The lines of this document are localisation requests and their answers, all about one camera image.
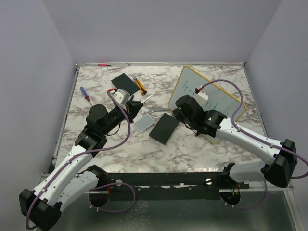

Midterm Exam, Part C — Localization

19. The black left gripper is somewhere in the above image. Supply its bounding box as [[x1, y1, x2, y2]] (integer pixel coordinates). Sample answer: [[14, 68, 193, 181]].
[[102, 100, 144, 136]]

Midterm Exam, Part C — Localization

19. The yellow framed whiteboard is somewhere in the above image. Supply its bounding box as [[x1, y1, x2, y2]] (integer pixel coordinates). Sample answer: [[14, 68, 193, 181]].
[[168, 66, 246, 144]]

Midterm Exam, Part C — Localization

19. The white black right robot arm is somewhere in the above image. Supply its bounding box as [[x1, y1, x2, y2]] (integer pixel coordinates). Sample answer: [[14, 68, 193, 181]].
[[174, 95, 297, 188]]

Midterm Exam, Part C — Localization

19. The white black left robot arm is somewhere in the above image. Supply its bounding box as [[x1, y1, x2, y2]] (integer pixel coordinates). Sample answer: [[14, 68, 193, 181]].
[[19, 101, 143, 231]]

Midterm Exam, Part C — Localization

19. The silver open-end wrench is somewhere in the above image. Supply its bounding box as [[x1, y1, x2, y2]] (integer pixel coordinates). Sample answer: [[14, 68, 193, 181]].
[[144, 107, 170, 114]]

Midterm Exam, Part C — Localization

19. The white grey rectangular eraser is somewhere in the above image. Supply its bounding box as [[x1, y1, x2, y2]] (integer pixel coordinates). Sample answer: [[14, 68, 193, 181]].
[[134, 114, 155, 132]]

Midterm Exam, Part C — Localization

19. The yellow black utility knife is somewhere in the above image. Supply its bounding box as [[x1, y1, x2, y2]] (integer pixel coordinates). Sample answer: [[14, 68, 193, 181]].
[[133, 77, 147, 96]]

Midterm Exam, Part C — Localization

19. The small dark grey foam block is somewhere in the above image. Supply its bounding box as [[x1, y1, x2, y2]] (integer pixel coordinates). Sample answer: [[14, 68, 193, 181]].
[[111, 73, 139, 95]]

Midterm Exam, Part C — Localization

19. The large dark grey foam block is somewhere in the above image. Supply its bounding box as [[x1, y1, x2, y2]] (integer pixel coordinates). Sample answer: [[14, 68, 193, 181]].
[[149, 113, 180, 145]]

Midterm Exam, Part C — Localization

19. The blue red screwdriver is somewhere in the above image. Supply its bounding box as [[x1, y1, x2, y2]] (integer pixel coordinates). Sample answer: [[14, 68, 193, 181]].
[[80, 87, 93, 106]]

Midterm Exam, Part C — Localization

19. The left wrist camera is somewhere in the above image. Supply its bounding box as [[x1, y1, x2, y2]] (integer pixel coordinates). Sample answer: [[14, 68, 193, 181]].
[[107, 88, 130, 105]]

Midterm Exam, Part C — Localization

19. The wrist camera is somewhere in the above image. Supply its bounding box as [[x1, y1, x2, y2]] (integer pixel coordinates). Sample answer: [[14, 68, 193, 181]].
[[194, 86, 208, 107], [107, 88, 130, 105]]

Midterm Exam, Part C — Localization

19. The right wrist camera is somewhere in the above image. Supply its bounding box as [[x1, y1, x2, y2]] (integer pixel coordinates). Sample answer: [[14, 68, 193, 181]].
[[194, 86, 208, 107]]

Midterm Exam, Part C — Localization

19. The red marker on rail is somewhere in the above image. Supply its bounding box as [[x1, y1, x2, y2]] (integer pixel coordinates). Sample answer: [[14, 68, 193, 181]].
[[98, 63, 112, 67]]

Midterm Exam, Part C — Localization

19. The black front mounting rail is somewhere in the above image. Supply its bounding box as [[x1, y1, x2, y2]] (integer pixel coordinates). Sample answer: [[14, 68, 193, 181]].
[[78, 165, 251, 201]]

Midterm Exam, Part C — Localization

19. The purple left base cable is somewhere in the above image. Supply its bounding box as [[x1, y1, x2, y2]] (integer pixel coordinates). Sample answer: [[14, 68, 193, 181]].
[[89, 181, 136, 213]]

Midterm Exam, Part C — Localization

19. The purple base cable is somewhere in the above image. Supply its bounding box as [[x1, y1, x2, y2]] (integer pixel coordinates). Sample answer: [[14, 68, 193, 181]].
[[222, 179, 269, 210], [89, 181, 136, 213]]

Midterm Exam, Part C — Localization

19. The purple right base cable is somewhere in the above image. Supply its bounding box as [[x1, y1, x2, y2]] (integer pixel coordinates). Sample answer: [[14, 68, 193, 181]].
[[222, 179, 269, 210]]

